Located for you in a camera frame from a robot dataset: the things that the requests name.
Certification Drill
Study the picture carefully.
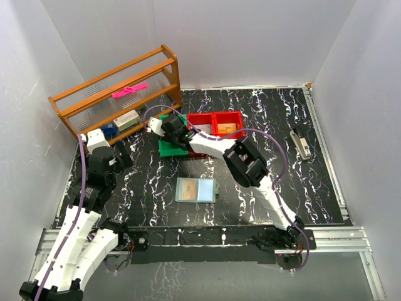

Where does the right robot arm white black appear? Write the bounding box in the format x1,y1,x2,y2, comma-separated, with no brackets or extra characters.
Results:
148,114,305,249

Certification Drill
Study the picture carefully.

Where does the orange card in bin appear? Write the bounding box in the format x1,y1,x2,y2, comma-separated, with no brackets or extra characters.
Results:
217,123,237,135

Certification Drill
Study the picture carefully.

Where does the pink plastic clip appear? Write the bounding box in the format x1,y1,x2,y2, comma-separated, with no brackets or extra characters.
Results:
112,82,148,99

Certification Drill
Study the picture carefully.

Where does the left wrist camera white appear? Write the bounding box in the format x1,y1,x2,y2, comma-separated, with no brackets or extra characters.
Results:
86,129,110,154

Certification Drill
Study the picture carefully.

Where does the black grey stapler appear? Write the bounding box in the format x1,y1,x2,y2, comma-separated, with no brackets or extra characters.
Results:
289,126,311,161

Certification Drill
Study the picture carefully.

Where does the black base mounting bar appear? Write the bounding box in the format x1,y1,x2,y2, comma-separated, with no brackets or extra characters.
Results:
110,225,316,269

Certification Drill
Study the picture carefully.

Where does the wooden shelf rack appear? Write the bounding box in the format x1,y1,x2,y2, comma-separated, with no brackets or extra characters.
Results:
48,45,182,138

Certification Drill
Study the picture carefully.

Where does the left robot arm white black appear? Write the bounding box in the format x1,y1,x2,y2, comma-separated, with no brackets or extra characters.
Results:
19,141,132,300

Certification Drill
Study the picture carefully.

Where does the green card holder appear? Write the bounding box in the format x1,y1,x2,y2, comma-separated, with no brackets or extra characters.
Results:
175,177,219,204

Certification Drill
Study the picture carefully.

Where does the red plastic bin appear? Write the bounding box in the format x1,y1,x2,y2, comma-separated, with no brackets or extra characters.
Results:
187,112,219,156
214,111,243,137

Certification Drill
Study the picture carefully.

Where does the white red box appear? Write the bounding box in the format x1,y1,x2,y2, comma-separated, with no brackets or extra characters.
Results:
113,110,140,132

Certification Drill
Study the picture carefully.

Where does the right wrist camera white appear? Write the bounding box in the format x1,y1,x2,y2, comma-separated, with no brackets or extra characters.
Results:
147,117,165,137

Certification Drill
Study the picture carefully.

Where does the right red plastic bin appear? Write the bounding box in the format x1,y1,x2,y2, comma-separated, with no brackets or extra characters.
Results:
214,111,243,137

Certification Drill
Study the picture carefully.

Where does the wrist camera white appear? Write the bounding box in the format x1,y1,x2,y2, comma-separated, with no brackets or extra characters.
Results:
147,117,165,137
86,129,110,154

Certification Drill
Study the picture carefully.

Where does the blue stapler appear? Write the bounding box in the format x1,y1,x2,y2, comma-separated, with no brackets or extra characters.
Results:
100,123,118,136

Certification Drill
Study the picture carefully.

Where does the middle red plastic bin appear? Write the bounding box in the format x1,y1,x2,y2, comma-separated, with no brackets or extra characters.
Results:
187,112,219,156

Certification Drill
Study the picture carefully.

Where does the green plastic bin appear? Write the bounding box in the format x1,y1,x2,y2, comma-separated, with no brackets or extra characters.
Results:
159,114,189,157

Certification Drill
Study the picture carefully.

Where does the white striped credit card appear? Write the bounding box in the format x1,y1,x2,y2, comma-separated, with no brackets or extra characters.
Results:
197,124,212,135

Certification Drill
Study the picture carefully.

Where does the purple cable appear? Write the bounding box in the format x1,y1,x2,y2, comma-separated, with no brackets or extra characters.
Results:
142,105,311,272
33,134,88,301

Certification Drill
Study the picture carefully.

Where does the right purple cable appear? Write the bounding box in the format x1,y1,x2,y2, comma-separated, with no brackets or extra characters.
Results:
142,105,311,272

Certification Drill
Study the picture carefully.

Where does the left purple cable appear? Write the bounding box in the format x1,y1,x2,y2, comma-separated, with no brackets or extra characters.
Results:
33,134,88,301

